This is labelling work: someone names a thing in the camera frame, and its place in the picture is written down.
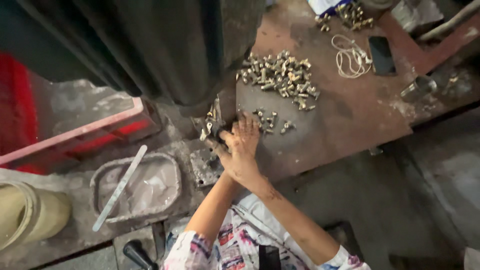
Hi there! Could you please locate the beige plastic cylinder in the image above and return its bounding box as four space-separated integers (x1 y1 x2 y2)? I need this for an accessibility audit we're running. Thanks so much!
0 181 73 251

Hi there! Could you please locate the heap of brass fittings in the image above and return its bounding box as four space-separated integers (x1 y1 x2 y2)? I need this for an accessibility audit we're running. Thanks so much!
314 1 375 33

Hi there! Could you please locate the person's left hand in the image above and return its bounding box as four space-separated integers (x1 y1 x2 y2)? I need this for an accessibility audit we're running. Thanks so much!
204 130 235 162

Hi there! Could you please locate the grey metal die plate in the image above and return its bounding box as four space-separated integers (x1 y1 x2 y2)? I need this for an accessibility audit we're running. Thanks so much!
190 148 226 188

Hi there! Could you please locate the grey metal pipe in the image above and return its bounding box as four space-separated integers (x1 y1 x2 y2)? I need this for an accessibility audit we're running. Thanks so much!
418 0 480 42

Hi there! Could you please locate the patterned white shirt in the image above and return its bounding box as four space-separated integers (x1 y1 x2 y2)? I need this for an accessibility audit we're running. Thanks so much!
163 193 372 270

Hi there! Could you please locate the person's right hand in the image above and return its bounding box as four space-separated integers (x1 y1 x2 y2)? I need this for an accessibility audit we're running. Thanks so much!
219 112 263 185

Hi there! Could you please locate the grey metal tray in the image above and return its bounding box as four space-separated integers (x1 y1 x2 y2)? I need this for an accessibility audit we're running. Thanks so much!
90 152 184 226

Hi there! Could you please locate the dark press machine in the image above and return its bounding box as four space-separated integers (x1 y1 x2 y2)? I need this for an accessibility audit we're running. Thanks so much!
0 0 268 118

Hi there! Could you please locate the black lever handle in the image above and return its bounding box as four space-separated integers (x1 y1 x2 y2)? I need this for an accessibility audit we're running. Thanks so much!
123 240 159 270

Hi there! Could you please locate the white cord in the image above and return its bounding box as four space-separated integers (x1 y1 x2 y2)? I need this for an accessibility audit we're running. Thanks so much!
331 34 373 80

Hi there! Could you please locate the steel cup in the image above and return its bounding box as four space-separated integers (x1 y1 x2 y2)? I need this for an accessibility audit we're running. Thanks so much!
400 75 438 103

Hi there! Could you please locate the press die fixture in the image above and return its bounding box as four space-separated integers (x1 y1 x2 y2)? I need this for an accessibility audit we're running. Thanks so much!
193 97 227 142

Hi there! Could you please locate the large pile of brass fittings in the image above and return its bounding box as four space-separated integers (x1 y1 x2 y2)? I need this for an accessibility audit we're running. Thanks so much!
236 49 322 112

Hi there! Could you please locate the small cluster of brass fittings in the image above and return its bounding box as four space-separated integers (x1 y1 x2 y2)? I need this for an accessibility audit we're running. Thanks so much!
253 108 297 136

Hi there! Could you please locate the red plastic crate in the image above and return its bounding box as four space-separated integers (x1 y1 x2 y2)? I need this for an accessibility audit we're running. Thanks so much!
0 52 163 175

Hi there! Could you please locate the black phone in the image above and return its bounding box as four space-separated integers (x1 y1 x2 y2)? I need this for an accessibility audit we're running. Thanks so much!
368 36 397 76

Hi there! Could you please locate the flat metal strip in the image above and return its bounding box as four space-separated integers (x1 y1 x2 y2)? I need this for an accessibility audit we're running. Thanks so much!
92 145 148 232

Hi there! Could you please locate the white bag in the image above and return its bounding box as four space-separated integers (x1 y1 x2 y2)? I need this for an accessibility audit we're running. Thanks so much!
307 0 354 16

